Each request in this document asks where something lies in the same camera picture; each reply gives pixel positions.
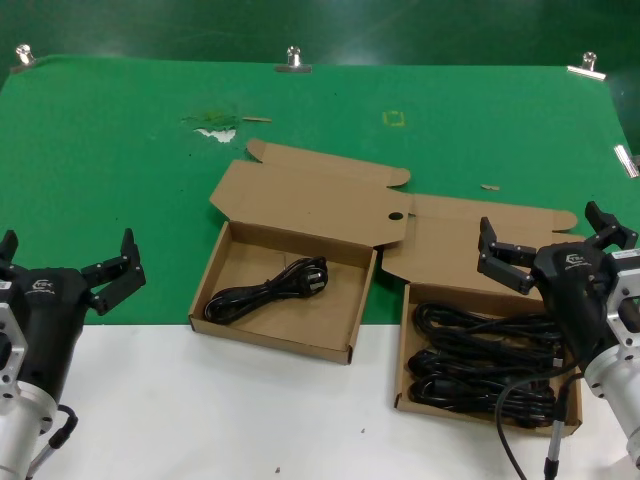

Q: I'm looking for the brown cardboard box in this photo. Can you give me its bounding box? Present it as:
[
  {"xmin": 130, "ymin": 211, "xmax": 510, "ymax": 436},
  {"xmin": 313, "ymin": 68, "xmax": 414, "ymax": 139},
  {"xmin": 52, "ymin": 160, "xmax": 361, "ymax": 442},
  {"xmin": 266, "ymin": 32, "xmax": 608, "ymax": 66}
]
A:
[
  {"xmin": 382, "ymin": 193, "xmax": 591, "ymax": 437},
  {"xmin": 188, "ymin": 138, "xmax": 412, "ymax": 365}
]

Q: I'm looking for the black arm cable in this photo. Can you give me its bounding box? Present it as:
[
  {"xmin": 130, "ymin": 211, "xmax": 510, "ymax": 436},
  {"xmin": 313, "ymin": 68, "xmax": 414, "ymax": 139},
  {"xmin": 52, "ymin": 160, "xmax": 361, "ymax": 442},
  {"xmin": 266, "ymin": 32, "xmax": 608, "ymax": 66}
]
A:
[
  {"xmin": 27, "ymin": 402, "xmax": 80, "ymax": 480},
  {"xmin": 494, "ymin": 372, "xmax": 584, "ymax": 480}
]

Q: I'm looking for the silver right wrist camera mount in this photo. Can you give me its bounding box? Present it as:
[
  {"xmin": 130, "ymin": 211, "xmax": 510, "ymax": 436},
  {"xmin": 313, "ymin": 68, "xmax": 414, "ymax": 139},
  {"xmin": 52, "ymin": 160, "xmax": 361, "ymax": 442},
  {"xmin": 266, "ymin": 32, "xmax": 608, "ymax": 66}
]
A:
[{"xmin": 602, "ymin": 247, "xmax": 640, "ymax": 361}]

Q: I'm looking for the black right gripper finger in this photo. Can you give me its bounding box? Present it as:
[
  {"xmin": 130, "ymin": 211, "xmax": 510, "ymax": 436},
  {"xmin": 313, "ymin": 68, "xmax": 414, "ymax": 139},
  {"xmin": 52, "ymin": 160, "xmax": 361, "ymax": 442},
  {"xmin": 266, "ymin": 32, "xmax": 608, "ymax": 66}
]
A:
[
  {"xmin": 585, "ymin": 201, "xmax": 639, "ymax": 256},
  {"xmin": 478, "ymin": 217, "xmax": 539, "ymax": 296}
]

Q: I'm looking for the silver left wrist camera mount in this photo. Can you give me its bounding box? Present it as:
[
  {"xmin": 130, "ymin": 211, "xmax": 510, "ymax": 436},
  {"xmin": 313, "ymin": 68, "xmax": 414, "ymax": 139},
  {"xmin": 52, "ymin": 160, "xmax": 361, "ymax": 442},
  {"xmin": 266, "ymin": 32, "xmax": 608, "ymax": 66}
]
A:
[{"xmin": 0, "ymin": 299, "xmax": 29, "ymax": 396}]

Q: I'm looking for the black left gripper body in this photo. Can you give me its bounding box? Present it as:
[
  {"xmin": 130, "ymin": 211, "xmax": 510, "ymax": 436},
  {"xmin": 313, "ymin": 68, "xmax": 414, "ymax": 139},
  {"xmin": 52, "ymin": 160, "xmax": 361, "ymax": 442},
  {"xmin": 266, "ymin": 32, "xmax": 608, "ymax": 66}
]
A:
[{"xmin": 0, "ymin": 267, "xmax": 94, "ymax": 402}]

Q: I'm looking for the black power cable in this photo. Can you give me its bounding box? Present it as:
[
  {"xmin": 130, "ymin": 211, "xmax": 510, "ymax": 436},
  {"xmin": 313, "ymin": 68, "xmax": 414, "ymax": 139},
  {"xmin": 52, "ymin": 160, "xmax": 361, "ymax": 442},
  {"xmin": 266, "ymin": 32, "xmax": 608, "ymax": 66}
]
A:
[
  {"xmin": 407, "ymin": 377, "xmax": 559, "ymax": 429},
  {"xmin": 407, "ymin": 348, "xmax": 564, "ymax": 389},
  {"xmin": 203, "ymin": 256, "xmax": 330, "ymax": 327},
  {"xmin": 413, "ymin": 301, "xmax": 569, "ymax": 349}
]

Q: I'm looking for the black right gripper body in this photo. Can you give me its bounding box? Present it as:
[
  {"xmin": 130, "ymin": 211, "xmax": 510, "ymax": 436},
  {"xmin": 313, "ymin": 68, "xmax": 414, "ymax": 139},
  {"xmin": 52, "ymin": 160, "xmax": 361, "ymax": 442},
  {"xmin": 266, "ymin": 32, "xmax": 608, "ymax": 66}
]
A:
[{"xmin": 532, "ymin": 242, "xmax": 621, "ymax": 369}]

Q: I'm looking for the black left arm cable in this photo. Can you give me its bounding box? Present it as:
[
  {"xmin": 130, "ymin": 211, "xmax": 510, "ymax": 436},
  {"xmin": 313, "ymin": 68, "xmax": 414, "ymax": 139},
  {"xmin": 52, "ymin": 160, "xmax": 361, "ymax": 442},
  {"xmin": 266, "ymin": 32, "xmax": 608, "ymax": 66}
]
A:
[{"xmin": 27, "ymin": 402, "xmax": 80, "ymax": 480}]

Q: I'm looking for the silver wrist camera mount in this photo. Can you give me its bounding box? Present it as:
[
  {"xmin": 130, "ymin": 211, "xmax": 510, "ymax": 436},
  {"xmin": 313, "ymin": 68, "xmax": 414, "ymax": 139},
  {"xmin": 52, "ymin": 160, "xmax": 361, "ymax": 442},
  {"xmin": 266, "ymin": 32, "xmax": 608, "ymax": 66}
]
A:
[
  {"xmin": 0, "ymin": 299, "xmax": 29, "ymax": 396},
  {"xmin": 602, "ymin": 247, "xmax": 640, "ymax": 361}
]

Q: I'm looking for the silver binder clip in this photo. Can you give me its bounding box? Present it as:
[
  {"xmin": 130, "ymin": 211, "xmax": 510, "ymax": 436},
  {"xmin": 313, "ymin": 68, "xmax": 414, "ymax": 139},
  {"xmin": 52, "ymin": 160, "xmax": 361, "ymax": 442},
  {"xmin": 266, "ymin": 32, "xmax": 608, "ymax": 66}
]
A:
[
  {"xmin": 274, "ymin": 44, "xmax": 313, "ymax": 75},
  {"xmin": 613, "ymin": 144, "xmax": 640, "ymax": 180},
  {"xmin": 10, "ymin": 43, "xmax": 38, "ymax": 75},
  {"xmin": 566, "ymin": 50, "xmax": 608, "ymax": 83}
]

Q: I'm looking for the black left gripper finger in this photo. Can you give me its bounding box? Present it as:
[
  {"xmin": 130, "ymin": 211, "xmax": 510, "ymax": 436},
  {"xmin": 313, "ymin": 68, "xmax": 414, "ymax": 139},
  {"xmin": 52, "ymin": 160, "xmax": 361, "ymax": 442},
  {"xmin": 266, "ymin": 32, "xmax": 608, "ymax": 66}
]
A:
[
  {"xmin": 0, "ymin": 228, "xmax": 21, "ymax": 277},
  {"xmin": 82, "ymin": 228, "xmax": 147, "ymax": 316}
]

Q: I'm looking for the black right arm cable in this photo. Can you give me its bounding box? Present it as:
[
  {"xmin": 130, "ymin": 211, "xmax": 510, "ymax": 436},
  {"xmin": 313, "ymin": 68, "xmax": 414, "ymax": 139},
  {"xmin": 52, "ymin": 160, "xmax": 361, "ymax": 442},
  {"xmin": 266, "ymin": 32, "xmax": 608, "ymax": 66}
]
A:
[{"xmin": 494, "ymin": 372, "xmax": 584, "ymax": 480}]

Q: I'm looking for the green felt tablecloth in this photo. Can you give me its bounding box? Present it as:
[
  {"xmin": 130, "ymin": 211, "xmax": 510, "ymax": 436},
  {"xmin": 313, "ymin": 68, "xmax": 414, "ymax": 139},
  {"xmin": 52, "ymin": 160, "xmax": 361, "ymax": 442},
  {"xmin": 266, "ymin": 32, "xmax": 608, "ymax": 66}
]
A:
[{"xmin": 0, "ymin": 53, "xmax": 640, "ymax": 329}]

